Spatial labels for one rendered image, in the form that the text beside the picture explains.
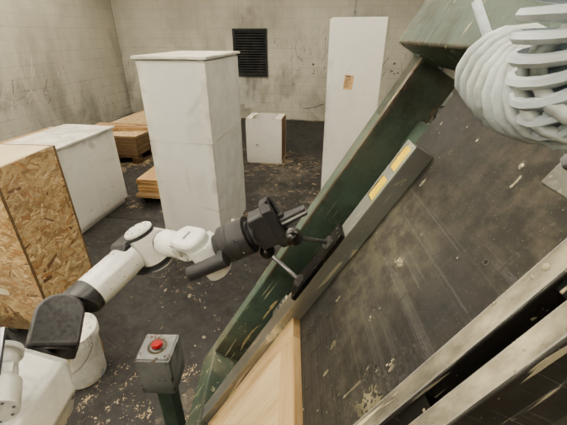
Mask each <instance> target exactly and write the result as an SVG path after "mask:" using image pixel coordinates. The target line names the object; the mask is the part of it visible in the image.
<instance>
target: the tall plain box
mask: <svg viewBox="0 0 567 425"><path fill-rule="evenodd" d="M236 54H240V52H239V51H170V52H161V53H153V54H145V55H136V56H130V58H131V59H137V60H136V65H137V70H138V79H139V83H140V89H141V93H142V98H143V107H144V111H145V116H146V121H147V126H148V134H149V139H150V141H151V142H150V145H151V150H152V155H153V159H154V167H155V173H156V177H157V182H158V187H159V195H160V200H161V205H162V210H163V214H164V220H165V228H166V229H171V230H175V231H178V230H180V229H182V228H184V227H186V226H192V227H197V228H201V229H204V230H205V231H206V232H208V231H211V232H212V233H215V229H216V228H218V227H220V226H222V225H224V224H226V223H229V222H231V219H232V218H235V219H237V218H240V217H242V216H243V213H244V211H245V210H246V194H245V179H244V164H243V149H242V134H241V116H240V87H239V72H238V56H237V55H236Z"/></svg>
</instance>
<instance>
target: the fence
mask: <svg viewBox="0 0 567 425"><path fill-rule="evenodd" d="M406 146H409V147H410V148H411V151H410V152H409V153H408V155H407V156H406V157H405V159H404V160H403V161H402V162H401V163H400V164H399V166H398V167H397V168H396V170H395V171H393V170H392V168H391V165H392V163H393V162H394V161H395V160H396V158H397V157H398V155H399V154H400V153H401V151H402V150H403V149H404V148H405V147H406ZM432 158H433V157H432V156H431V155H430V154H429V153H428V152H427V151H425V150H424V149H423V148H421V147H420V146H419V145H417V144H415V143H413V142H412V141H410V140H409V139H408V140H407V141H406V142H405V144H404V145H403V146H402V148H401V149H400V151H399V152H398V153H397V155H396V156H395V157H394V159H393V160H392V161H391V162H390V163H389V165H388V166H387V167H386V169H385V170H384V171H383V173H382V174H381V176H380V177H379V178H378V180H377V181H376V182H375V184H374V185H373V186H372V187H371V188H370V190H369V191H368V192H367V194H366V195H365V196H364V198H363V199H362V200H361V202H360V203H359V205H358V206H357V207H356V208H355V209H354V210H353V212H352V213H351V214H350V216H349V217H348V219H347V220H346V221H345V223H344V224H343V225H342V226H343V232H344V236H345V237H344V239H343V241H342V242H341V243H340V244H339V246H338V247H337V248H336V249H335V251H333V253H332V254H331V255H330V257H329V258H328V259H327V261H326V262H325V263H324V265H323V266H322V267H321V269H320V270H319V271H318V273H317V274H316V275H315V276H314V277H313V278H312V279H311V281H310V282H309V284H308V285H307V286H306V287H305V289H304V290H303V292H302V293H301V294H300V296H299V297H298V298H297V299H296V300H293V299H292V298H291V293H290V295H289V296H288V297H287V298H286V299H285V300H284V302H283V303H282V305H281V306H280V307H279V309H278V310H277V312H276V313H275V314H274V315H273V317H272V318H271V320H270V321H269V322H268V323H267V324H266V326H265V327H264V328H263V329H262V331H261V332H260V334H259V335H258V336H257V338H256V339H255V341H254V342H253V343H252V344H251V345H250V346H249V348H248V349H247V350H246V352H245V353H244V355H243V356H242V357H241V358H240V360H239V361H238V363H237V364H236V365H235V366H234V367H233V369H232V370H231V371H230V372H229V374H228V375H227V377H226V378H225V379H224V381H223V382H222V384H221V385H220V386H219V387H218V389H216V391H215V392H214V393H213V395H212V396H211V398H210V399H209V400H208V402H207V403H206V404H205V407H204V410H203V414H202V422H205V423H209V422H210V420H211V419H212V418H213V416H214V415H215V414H216V413H217V411H218V410H219V409H220V407H221V406H222V405H223V404H224V403H225V402H226V401H227V399H228V398H229V397H230V395H231V394H232V393H233V392H234V391H235V389H236V388H237V387H238V385H239V384H240V383H241V381H242V380H243V379H244V378H245V377H246V376H247V375H248V373H249V372H250V371H251V369H252V368H253V367H254V366H255V364H256V363H257V362H258V360H259V359H260V358H261V357H262V355H263V354H264V353H265V351H266V350H268V348H269V347H270V346H271V345H272V344H273V342H274V341H275V340H276V338H277V337H278V336H279V334H280V333H281V332H282V331H283V329H284V328H285V327H286V325H287V324H288V323H289V322H290V321H291V320H292V319H293V318H295V319H297V320H300V319H301V318H302V317H303V316H304V314H305V313H306V312H307V310H308V309H309V308H310V307H311V306H312V305H313V304H314V303H315V301H316V300H317V299H318V298H319V296H320V295H321V294H322V293H323V291H324V290H325V289H326V288H327V286H328V285H329V284H330V283H331V281H332V280H333V279H334V277H335V276H336V275H337V274H338V273H339V272H340V271H341V270H342V269H343V267H344V266H345V265H346V263H347V262H348V261H349V260H350V258H351V257H352V256H353V255H354V253H355V252H356V251H357V250H358V248H359V247H360V246H361V245H362V244H363V243H364V242H365V240H366V239H367V238H368V237H369V236H370V234H371V233H372V232H373V230H374V229H375V228H376V227H377V225H378V224H379V223H380V222H381V220H382V219H383V218H384V217H385V216H386V215H387V214H388V212H389V211H390V210H391V209H392V207H393V206H394V205H395V204H396V202H397V201H398V200H399V199H400V197H401V196H402V195H403V194H404V192H405V191H406V190H407V189H408V188H409V186H410V185H412V183H413V182H414V181H415V179H416V178H417V177H418V176H419V174H420V173H421V172H422V171H423V169H424V168H425V167H426V166H427V164H428V163H429V162H430V161H431V159H432ZM383 175H384V176H385V177H386V179H387V181H386V183H385V184H384V185H383V186H382V188H381V189H380V190H379V191H378V193H377V194H376V195H375V197H374V198H373V199H372V201H371V199H370V196H369V194H370V192H371V191H372V190H373V188H374V187H375V185H376V184H377V183H378V182H379V180H380V179H381V177H382V176H383Z"/></svg>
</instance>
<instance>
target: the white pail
mask: <svg viewBox="0 0 567 425"><path fill-rule="evenodd" d="M104 352H105V349H104V347H103V344H102V341H101V339H100V334H99V325H98V321H97V319H96V317H95V316H94V315H93V314H92V313H85V315H84V324H83V329H82V334H81V339H80V343H79V347H78V351H77V355H76V358H75V359H66V360H67V361H68V363H69V367H70V370H71V374H72V376H73V382H74V386H75V390H81V389H84V388H87V387H89V386H91V385H92V384H94V383H95V382H97V381H98V380H99V379H100V378H101V377H102V376H103V374H104V373H105V370H106V360H105V355H104Z"/></svg>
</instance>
